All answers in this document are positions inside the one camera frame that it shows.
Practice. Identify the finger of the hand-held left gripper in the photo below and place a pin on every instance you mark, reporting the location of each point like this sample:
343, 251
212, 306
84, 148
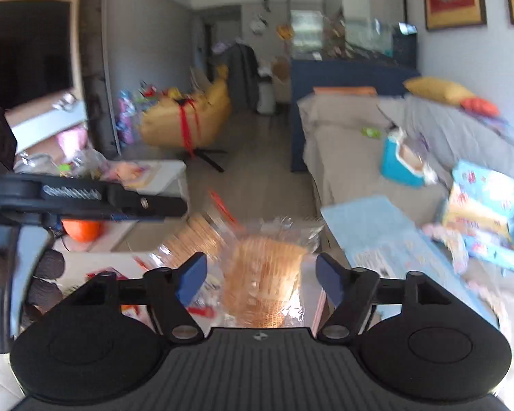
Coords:
154, 205

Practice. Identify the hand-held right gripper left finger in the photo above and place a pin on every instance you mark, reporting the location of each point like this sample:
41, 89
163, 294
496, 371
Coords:
192, 278

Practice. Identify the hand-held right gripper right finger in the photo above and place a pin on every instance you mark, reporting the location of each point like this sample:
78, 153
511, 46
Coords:
330, 278

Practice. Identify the clear packet of sliced bread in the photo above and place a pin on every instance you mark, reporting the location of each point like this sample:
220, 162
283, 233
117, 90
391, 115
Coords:
195, 239

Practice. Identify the clear bag of golden bread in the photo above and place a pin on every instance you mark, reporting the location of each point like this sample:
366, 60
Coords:
261, 282

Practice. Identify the person's left hand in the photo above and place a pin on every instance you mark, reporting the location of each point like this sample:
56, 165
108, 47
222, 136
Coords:
47, 265

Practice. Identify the orange pumpkin container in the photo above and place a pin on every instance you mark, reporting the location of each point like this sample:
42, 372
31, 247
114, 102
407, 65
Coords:
81, 230

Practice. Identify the light blue labelled card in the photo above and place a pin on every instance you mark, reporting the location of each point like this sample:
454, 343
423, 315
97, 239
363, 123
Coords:
385, 235

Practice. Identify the yellow lounge chair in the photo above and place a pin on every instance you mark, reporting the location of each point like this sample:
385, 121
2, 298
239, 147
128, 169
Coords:
171, 120

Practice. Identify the red ribbon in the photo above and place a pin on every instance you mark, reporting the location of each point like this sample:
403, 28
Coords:
186, 124

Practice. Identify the colourful toy bottle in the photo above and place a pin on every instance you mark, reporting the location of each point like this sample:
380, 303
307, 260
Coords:
126, 115

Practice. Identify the white small device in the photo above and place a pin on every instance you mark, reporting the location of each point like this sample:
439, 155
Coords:
64, 102

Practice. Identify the beige sofa cover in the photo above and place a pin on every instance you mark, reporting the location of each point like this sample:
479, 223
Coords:
347, 162

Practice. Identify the teal toy machine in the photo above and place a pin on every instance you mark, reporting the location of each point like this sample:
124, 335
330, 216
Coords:
400, 162

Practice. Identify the black television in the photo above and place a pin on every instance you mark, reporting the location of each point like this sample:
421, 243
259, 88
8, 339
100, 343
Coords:
25, 51

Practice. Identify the green toy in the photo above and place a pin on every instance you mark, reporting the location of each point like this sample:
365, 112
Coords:
370, 132

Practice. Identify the white bin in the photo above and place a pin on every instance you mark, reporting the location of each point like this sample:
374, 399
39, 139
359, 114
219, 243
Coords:
265, 96

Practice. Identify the dark jacket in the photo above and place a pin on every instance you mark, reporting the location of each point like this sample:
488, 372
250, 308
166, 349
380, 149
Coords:
240, 72

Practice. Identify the colourful toy box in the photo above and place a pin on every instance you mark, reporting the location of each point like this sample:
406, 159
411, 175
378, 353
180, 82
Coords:
484, 205

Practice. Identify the grey sofa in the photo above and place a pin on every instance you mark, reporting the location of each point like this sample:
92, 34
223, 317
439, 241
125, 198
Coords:
454, 137

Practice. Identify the orange flat cushion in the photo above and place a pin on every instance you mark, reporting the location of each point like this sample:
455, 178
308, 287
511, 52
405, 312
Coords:
345, 90

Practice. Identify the blue partition cabinet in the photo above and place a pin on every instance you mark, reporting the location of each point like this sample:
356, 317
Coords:
347, 75

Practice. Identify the yellow hanging ornament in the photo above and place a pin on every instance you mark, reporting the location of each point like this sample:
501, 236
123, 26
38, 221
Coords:
285, 32

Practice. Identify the yellow pillow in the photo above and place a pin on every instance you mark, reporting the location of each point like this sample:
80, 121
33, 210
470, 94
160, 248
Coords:
439, 90

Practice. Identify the orange pillow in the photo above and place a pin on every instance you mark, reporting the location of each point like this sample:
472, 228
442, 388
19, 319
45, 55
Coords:
479, 106

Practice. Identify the glass fish tank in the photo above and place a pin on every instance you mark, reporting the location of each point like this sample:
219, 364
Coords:
368, 30

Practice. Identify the panda wall clock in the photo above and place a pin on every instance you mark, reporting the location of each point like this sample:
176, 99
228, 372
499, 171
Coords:
259, 23

